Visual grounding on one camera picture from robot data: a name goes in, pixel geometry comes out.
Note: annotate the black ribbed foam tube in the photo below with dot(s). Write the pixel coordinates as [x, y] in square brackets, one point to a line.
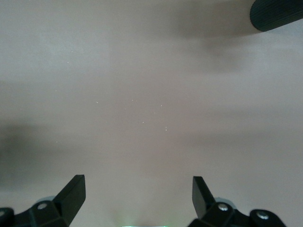
[274, 14]

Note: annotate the brown table cover sheet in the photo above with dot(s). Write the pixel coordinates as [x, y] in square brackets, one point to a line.
[118, 82]

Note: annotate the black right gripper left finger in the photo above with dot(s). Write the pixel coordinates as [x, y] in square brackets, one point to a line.
[68, 201]

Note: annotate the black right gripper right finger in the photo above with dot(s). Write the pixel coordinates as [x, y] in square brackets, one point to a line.
[206, 203]

